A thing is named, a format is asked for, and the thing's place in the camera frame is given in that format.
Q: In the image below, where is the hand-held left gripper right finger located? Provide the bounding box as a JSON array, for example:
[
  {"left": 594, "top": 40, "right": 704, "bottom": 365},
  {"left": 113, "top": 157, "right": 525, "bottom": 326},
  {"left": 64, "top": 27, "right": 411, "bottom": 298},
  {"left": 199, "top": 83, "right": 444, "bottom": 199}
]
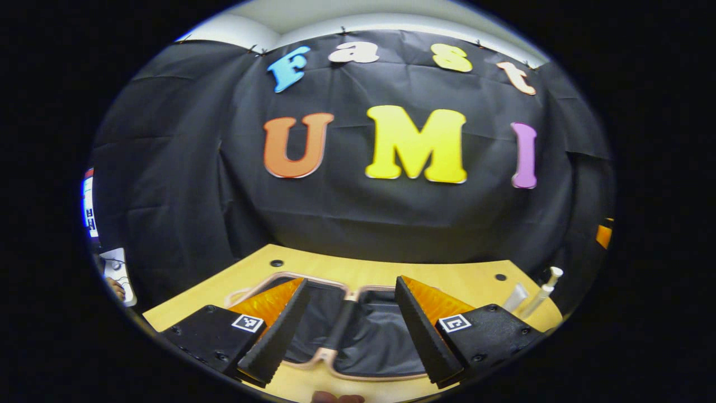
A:
[{"left": 394, "top": 275, "right": 546, "bottom": 390}]

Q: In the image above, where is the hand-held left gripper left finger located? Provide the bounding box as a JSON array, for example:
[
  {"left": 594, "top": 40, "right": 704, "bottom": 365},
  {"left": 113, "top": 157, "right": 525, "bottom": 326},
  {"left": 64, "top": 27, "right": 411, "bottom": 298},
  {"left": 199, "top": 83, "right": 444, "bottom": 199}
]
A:
[{"left": 159, "top": 277, "right": 311, "bottom": 388}]

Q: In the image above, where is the beige suitcase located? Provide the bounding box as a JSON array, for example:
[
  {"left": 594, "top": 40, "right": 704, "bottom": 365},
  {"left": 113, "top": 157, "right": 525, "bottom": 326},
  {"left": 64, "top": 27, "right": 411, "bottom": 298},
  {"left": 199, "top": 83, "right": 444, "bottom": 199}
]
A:
[{"left": 224, "top": 271, "right": 442, "bottom": 382}]

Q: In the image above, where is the white skin care tube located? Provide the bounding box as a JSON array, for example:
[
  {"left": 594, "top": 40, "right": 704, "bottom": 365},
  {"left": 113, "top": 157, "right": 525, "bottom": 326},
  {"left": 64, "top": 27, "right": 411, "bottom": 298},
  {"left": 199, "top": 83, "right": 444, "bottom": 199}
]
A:
[{"left": 502, "top": 283, "right": 529, "bottom": 314}]

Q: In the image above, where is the display screen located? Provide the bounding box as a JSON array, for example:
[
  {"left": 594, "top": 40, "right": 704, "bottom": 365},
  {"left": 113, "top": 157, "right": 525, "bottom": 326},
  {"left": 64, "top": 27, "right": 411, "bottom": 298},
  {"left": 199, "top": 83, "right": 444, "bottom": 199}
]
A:
[{"left": 81, "top": 168, "right": 100, "bottom": 241}]

